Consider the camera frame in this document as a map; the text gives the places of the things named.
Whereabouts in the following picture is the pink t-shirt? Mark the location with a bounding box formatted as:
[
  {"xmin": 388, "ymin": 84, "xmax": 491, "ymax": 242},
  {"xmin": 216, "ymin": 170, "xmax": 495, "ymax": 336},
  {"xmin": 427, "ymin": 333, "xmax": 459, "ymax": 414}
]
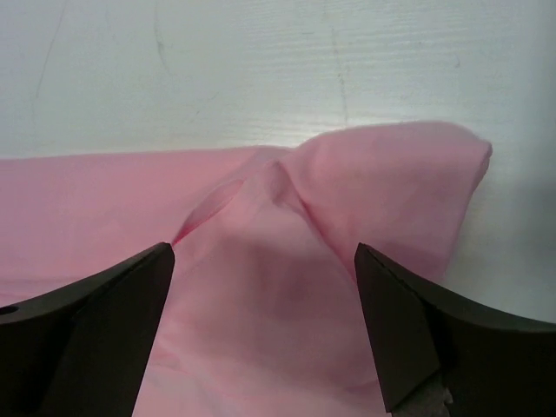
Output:
[{"xmin": 1, "ymin": 122, "xmax": 492, "ymax": 416}]

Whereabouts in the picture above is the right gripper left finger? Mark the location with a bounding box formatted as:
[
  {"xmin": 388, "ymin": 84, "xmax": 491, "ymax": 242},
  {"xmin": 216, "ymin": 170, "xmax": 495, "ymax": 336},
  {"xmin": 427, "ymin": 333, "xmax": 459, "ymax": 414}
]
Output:
[{"xmin": 1, "ymin": 242, "xmax": 175, "ymax": 417}]

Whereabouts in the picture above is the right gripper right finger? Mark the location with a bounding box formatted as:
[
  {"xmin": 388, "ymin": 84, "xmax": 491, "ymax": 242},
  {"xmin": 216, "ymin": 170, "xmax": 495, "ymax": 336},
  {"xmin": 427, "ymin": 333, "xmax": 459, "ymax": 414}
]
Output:
[{"xmin": 354, "ymin": 244, "xmax": 555, "ymax": 417}]

